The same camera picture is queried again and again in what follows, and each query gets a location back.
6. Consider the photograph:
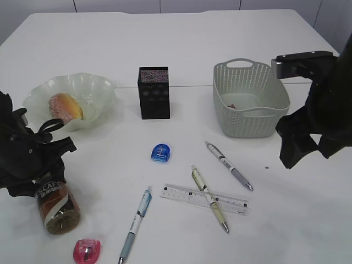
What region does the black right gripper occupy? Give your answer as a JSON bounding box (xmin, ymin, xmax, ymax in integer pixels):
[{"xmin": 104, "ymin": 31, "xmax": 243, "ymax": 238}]
[{"xmin": 276, "ymin": 82, "xmax": 351, "ymax": 169}]

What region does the sugar-dusted bread roll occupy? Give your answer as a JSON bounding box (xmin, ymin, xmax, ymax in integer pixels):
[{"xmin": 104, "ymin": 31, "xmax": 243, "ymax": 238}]
[{"xmin": 48, "ymin": 93, "xmax": 83, "ymax": 124}]

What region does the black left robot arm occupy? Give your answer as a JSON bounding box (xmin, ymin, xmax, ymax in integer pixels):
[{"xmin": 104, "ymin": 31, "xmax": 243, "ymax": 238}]
[{"xmin": 1, "ymin": 93, "xmax": 76, "ymax": 197}]

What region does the white grey grip pen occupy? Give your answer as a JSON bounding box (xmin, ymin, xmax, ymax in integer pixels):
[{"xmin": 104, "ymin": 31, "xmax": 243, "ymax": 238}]
[{"xmin": 205, "ymin": 141, "xmax": 254, "ymax": 191}]

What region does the clear plastic ruler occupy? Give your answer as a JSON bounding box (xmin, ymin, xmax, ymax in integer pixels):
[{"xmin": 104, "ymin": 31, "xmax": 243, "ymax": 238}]
[{"xmin": 160, "ymin": 184, "xmax": 250, "ymax": 216}]

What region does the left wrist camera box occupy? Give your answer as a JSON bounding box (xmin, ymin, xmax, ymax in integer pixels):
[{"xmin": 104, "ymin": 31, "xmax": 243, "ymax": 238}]
[{"xmin": 13, "ymin": 108, "xmax": 28, "ymax": 127}]

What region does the blue pencil sharpener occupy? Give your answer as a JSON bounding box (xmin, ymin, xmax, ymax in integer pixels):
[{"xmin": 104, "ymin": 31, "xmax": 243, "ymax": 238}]
[{"xmin": 151, "ymin": 144, "xmax": 171, "ymax": 163}]

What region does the black mesh pen holder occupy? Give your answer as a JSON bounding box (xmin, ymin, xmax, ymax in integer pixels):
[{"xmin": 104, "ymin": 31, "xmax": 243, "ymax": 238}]
[{"xmin": 137, "ymin": 67, "xmax": 171, "ymax": 120}]

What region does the grey-green plastic woven basket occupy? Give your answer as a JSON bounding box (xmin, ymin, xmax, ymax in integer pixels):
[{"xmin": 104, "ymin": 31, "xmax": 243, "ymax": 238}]
[{"xmin": 213, "ymin": 60, "xmax": 290, "ymax": 138}]

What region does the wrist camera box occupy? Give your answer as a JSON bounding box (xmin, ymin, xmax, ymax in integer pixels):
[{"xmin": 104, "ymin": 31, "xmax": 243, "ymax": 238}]
[
  {"xmin": 271, "ymin": 51, "xmax": 337, "ymax": 81},
  {"xmin": 13, "ymin": 108, "xmax": 28, "ymax": 127}
]

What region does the beige retractable pen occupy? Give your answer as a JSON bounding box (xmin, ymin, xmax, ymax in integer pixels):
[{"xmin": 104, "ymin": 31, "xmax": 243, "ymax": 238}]
[{"xmin": 191, "ymin": 166, "xmax": 229, "ymax": 234}]

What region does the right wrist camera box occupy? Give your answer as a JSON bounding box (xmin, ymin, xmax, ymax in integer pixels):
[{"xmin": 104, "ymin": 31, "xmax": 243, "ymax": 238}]
[{"xmin": 271, "ymin": 51, "xmax": 337, "ymax": 81}]

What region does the brown Nescafe coffee bottle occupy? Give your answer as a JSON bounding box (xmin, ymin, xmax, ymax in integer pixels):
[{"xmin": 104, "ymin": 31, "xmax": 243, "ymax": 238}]
[{"xmin": 35, "ymin": 180, "xmax": 81, "ymax": 235}]

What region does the light blue retractable pen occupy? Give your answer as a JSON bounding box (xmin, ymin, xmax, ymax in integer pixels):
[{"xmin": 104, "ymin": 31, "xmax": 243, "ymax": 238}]
[{"xmin": 118, "ymin": 186, "xmax": 152, "ymax": 263}]

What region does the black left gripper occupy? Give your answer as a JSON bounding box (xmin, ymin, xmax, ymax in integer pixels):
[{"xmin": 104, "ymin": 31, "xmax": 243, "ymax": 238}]
[{"xmin": 1, "ymin": 137, "xmax": 76, "ymax": 197}]

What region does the pink pencil sharpener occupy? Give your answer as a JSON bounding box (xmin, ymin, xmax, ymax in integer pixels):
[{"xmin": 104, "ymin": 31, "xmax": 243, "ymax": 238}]
[{"xmin": 73, "ymin": 239, "xmax": 101, "ymax": 264}]

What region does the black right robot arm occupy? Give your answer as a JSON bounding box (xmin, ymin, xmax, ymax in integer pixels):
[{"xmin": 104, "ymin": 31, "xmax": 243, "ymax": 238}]
[{"xmin": 271, "ymin": 40, "xmax": 351, "ymax": 169}]

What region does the pale green wavy glass plate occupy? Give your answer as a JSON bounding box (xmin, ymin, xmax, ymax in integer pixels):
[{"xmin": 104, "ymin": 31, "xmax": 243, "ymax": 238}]
[{"xmin": 23, "ymin": 73, "xmax": 117, "ymax": 132}]

